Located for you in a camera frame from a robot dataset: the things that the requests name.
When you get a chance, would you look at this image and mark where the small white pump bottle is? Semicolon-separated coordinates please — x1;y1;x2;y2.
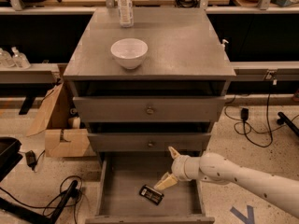
221;39;229;50

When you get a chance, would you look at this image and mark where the sanitizer pump bottle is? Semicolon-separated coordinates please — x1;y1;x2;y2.
11;47;31;69

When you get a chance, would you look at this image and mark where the grey drawer cabinet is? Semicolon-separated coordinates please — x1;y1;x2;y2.
63;7;236;224

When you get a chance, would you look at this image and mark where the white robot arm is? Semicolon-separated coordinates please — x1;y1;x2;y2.
154;147;299;217

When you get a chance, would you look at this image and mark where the small black adapter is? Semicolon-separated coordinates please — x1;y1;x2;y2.
25;150;45;171

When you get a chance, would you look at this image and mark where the brown cardboard box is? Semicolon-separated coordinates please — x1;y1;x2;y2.
25;63;96;159

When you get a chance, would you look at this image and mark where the grey top drawer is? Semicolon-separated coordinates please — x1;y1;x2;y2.
73;97;224;122

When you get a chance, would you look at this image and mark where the grey open bottom drawer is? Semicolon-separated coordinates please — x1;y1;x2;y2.
85;152;215;224

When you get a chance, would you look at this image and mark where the grey middle drawer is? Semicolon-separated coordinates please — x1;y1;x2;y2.
88;133;210;152

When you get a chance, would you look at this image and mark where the black chair base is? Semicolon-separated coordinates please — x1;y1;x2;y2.
0;180;78;224

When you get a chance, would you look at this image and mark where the black stand leg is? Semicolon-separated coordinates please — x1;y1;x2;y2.
277;112;299;137

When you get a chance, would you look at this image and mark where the white ceramic bowl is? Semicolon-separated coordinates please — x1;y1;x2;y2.
110;38;148;69

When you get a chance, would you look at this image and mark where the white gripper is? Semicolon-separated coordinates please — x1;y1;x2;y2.
154;147;200;190

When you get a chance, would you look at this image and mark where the black bin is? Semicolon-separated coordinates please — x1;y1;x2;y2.
0;137;22;182

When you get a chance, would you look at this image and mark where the clear plastic bottle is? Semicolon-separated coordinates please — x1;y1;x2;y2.
118;0;134;27

